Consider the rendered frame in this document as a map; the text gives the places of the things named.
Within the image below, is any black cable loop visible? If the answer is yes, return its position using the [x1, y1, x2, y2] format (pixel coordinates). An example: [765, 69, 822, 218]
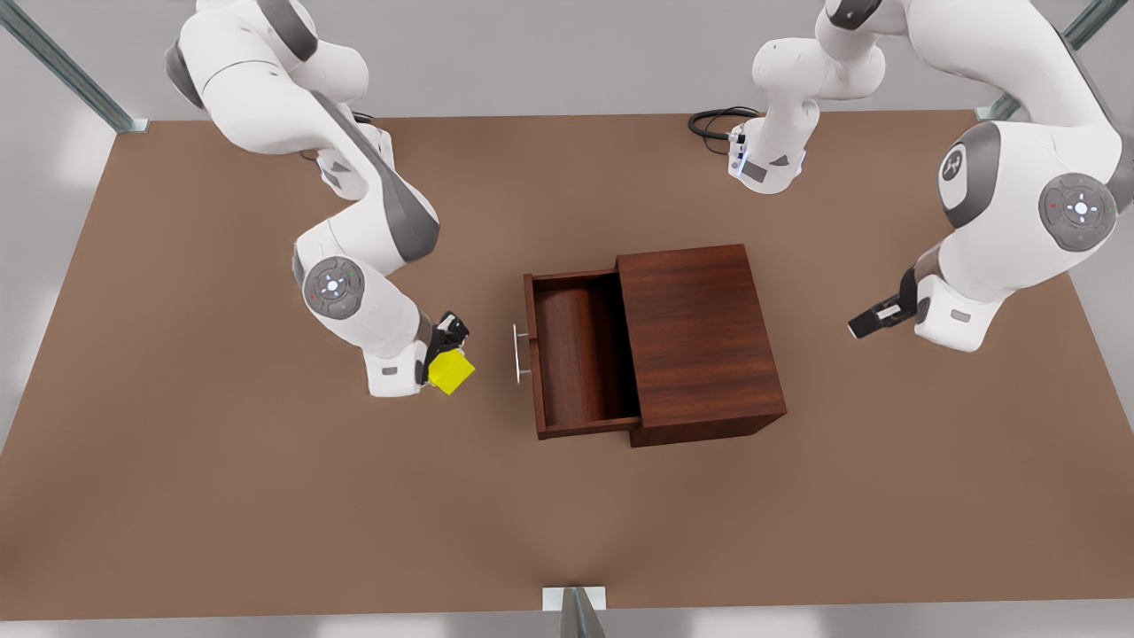
[687, 105, 765, 157]

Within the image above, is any wooden drawer with silver handle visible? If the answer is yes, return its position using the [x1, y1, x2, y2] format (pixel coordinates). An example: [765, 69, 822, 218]
[512, 268, 642, 441]

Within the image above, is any dark wooden cabinet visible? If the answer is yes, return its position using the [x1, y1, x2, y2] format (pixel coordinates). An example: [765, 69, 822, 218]
[616, 244, 788, 448]

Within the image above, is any yellow cube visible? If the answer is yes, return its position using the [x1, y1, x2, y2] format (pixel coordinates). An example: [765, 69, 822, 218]
[428, 347, 476, 396]

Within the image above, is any silver frame post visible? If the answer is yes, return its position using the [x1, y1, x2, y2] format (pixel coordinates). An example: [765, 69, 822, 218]
[0, 0, 151, 135]
[542, 585, 609, 638]
[975, 0, 1134, 123]

